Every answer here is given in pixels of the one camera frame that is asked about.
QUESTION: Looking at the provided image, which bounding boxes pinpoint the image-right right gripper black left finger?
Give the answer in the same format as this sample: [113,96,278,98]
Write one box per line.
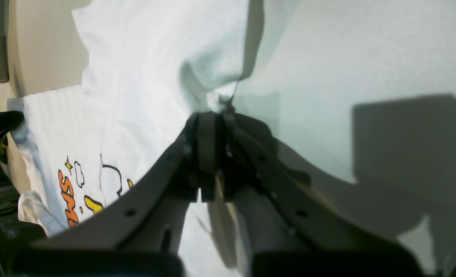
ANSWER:
[8,112,220,277]

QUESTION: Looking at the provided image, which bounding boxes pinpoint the white printed t-shirt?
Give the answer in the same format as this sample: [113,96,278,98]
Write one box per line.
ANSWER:
[12,0,456,276]

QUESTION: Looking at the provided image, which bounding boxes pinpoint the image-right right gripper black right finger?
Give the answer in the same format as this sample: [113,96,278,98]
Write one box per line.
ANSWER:
[222,112,422,277]

